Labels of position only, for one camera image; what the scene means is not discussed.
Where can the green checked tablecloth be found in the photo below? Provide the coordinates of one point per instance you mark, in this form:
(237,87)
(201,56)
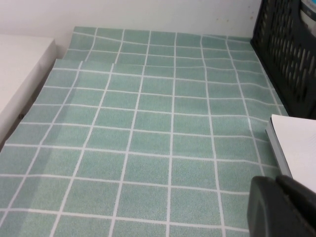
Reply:
(148,123)

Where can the black plastic book holder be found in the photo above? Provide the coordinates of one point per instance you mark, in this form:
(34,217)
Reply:
(272,82)

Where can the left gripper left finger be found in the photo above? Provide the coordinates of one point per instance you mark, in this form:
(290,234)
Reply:
(269,212)

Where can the white raised platform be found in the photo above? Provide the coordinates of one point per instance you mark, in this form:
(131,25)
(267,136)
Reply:
(19,74)

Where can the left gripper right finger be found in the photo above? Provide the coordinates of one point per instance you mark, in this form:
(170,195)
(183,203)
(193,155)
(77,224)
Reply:
(303,202)

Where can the blue and white show catalogue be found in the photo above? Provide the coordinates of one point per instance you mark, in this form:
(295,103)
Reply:
(296,143)

